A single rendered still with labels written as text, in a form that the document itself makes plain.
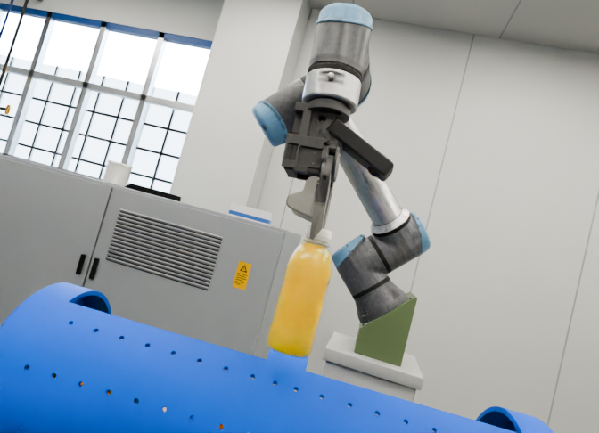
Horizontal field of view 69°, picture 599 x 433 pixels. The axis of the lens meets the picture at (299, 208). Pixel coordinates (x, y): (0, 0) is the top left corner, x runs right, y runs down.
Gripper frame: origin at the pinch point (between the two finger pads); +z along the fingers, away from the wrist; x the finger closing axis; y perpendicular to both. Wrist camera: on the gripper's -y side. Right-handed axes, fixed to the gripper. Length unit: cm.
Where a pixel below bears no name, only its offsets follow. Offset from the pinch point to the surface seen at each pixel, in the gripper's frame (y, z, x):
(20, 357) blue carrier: 39.6, 26.2, 4.5
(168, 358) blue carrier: 19.1, 22.8, 0.1
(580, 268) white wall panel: -172, -36, -280
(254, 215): 55, -22, -182
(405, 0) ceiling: -12, -214, -244
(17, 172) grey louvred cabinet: 205, -22, -173
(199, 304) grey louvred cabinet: 72, 33, -170
